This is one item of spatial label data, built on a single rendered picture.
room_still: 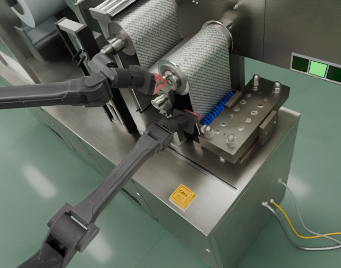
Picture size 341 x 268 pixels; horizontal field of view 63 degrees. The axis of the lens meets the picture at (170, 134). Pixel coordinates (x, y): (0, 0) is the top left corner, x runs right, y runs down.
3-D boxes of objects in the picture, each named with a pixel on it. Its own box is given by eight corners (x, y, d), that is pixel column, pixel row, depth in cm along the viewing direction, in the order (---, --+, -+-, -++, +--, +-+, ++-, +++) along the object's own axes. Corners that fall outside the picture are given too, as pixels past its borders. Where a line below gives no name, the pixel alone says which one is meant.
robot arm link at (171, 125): (169, 128, 91) (158, 117, 93) (162, 142, 95) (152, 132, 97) (182, 123, 95) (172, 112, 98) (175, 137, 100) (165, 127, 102)
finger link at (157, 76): (168, 95, 91) (148, 95, 84) (153, 88, 95) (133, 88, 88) (173, 75, 89) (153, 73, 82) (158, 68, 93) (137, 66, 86)
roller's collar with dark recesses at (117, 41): (108, 52, 106) (101, 38, 101) (119, 44, 108) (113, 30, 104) (118, 57, 103) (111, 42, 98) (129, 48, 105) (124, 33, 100)
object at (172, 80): (169, 91, 100) (158, 74, 98) (173, 88, 101) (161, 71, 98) (180, 89, 94) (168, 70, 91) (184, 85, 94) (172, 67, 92)
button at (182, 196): (170, 199, 106) (169, 197, 104) (182, 186, 109) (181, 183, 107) (184, 210, 102) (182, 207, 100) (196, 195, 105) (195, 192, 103)
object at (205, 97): (196, 127, 111) (188, 93, 97) (230, 92, 120) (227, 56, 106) (197, 128, 111) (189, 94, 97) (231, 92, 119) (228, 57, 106)
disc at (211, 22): (201, 48, 115) (200, 15, 103) (202, 47, 115) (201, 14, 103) (231, 61, 108) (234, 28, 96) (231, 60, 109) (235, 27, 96)
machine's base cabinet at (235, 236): (35, 120, 303) (-24, 54, 238) (81, 85, 326) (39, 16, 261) (227, 286, 163) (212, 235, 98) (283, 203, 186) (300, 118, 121)
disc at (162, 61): (160, 84, 106) (154, 53, 94) (161, 83, 106) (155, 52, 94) (190, 101, 99) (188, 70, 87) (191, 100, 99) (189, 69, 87)
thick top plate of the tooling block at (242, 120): (199, 145, 111) (197, 135, 106) (254, 85, 125) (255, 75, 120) (233, 164, 102) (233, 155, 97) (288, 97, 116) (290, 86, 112)
